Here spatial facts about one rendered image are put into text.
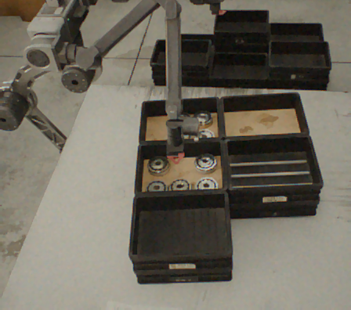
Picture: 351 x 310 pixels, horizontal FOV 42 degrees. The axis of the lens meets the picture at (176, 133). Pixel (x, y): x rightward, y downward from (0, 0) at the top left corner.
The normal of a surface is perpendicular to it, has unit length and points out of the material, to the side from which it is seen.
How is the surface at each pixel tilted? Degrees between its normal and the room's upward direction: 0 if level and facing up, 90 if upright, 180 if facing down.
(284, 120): 0
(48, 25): 0
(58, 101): 0
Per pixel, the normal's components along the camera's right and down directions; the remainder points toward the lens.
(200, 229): -0.08, -0.70
